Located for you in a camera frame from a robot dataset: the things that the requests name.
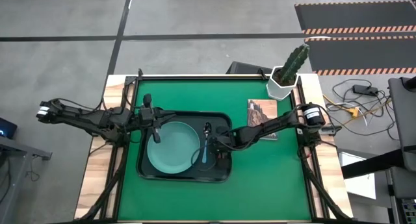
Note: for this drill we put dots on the lighthouse picture book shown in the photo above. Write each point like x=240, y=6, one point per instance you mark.
x=256, y=108

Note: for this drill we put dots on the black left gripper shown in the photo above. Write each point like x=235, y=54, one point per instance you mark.
x=149, y=117

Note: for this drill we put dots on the black plastic tray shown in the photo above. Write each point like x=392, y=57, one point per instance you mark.
x=195, y=176

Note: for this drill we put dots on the teal round plate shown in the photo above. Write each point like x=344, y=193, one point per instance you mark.
x=172, y=149

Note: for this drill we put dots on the grey side desk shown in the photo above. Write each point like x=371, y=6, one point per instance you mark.
x=13, y=149

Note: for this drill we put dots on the black metal table frame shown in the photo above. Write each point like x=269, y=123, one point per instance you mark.
x=195, y=77

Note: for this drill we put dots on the black electronic device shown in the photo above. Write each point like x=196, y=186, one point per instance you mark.
x=7, y=128

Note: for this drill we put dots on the white hexagonal plant pot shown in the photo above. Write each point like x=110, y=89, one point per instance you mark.
x=278, y=92

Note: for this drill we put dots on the black power adapter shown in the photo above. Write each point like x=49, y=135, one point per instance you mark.
x=365, y=89

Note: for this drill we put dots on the black bar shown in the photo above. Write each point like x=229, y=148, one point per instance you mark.
x=370, y=164

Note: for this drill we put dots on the white box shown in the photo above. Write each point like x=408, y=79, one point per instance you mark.
x=360, y=186

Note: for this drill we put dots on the yellow power plug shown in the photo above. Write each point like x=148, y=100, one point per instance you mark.
x=353, y=112

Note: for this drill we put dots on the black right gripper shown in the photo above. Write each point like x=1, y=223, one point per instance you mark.
x=222, y=143

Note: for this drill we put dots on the green cactus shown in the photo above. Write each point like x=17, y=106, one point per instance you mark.
x=294, y=63

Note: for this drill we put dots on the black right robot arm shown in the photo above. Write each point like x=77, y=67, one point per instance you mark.
x=260, y=130

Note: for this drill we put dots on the black orange striped floor mat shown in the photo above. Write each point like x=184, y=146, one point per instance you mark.
x=354, y=16
x=360, y=53

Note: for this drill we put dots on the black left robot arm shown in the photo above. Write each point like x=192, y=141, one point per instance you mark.
x=97, y=120

